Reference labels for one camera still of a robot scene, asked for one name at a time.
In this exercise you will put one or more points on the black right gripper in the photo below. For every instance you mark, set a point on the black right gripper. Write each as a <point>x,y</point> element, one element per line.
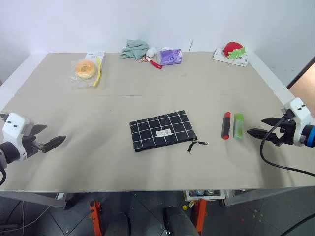
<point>286,134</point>

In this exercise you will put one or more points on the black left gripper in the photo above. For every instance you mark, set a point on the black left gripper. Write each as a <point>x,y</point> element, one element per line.
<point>31,145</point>

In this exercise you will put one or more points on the green translucent plastic container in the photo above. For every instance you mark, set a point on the green translucent plastic container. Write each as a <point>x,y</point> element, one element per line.
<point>238,127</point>

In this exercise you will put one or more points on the black grid pencil pouch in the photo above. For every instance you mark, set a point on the black grid pencil pouch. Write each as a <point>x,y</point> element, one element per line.
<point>152,132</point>

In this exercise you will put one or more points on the black red marker pen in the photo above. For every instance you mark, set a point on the black red marker pen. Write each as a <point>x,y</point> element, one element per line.
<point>226,126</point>

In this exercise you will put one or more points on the brown board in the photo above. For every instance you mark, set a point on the brown board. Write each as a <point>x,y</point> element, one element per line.
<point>306,93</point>

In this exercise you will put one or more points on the orange donut in bag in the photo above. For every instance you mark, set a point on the orange donut in bag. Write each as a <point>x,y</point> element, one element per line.
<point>82,82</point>

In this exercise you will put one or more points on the white cardboard box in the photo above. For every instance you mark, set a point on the white cardboard box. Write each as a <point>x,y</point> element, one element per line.
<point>242,61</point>

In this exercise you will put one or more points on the round bread bun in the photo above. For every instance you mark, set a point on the round bread bun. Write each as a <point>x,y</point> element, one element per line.
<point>85,69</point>

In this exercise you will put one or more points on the red strawberry plush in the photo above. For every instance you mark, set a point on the red strawberry plush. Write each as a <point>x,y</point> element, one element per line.
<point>231,48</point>

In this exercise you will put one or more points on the white printed flat box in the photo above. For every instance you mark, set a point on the white printed flat box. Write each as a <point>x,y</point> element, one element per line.
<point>95,54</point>

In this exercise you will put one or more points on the orange metal stand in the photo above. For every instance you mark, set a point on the orange metal stand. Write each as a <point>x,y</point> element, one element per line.
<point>96,218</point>
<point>199,216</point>

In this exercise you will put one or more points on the white storage bin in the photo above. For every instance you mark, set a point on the white storage bin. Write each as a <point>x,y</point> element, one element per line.
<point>197,196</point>

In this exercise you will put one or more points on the beige table mat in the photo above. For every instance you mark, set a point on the beige table mat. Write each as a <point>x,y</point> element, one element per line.
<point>157,96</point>

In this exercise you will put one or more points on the purple tissue pack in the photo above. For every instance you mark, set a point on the purple tissue pack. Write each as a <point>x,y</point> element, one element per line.
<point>170,57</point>

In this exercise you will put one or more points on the pale green cloth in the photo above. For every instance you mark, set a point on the pale green cloth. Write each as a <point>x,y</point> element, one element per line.
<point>133,49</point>

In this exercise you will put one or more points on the white red small toy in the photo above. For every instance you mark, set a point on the white red small toy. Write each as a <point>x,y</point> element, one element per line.
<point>156,65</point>

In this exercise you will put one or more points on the dark rounded shape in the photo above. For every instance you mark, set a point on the dark rounded shape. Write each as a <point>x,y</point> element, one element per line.
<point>178,221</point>

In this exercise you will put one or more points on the white fluffy ball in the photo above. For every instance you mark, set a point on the white fluffy ball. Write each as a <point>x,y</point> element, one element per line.
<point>151,52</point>

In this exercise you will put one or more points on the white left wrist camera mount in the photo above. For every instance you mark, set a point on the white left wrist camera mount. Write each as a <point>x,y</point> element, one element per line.
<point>13,127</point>

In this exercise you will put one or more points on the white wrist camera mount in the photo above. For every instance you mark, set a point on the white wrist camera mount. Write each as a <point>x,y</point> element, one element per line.
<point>299,108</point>
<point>13,127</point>

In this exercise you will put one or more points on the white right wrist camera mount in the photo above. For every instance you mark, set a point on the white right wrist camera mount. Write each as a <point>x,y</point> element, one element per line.
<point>299,108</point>

